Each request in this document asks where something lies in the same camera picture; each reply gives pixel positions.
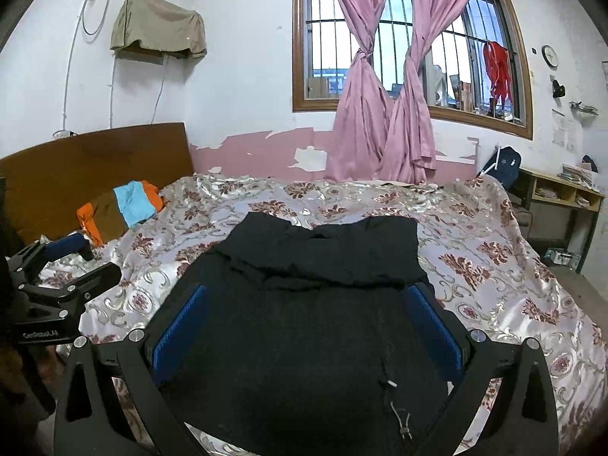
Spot orange blue brown garment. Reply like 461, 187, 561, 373
76, 180, 165, 248

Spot white wall papers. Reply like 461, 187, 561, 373
551, 109, 579, 154

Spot wooden headboard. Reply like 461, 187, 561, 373
0, 122, 195, 247

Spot khaki cloth cover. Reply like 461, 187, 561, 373
110, 0, 209, 61

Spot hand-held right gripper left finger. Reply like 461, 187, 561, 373
54, 283, 210, 456

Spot wooden shelf desk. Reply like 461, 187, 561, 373
515, 168, 606, 274

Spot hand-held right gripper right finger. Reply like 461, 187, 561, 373
403, 282, 561, 456

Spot green floor item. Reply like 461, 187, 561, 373
545, 247, 581, 268

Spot black jacket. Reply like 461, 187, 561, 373
152, 211, 471, 456

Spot dark blue backpack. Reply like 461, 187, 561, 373
479, 146, 522, 190

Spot floral satin bedspread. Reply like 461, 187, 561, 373
35, 173, 608, 456

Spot pink curtain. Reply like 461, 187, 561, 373
320, 0, 397, 184
380, 0, 488, 184

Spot wooden window with bars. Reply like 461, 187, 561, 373
291, 0, 535, 142

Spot stack of books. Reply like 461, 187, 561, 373
559, 163, 600, 188

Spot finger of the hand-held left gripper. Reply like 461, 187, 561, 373
44, 234, 94, 262
65, 261, 123, 306

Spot red hanging garment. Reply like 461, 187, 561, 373
482, 41, 517, 111

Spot person's left hand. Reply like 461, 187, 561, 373
0, 339, 65, 419

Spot white wall cable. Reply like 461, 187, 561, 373
61, 0, 119, 136

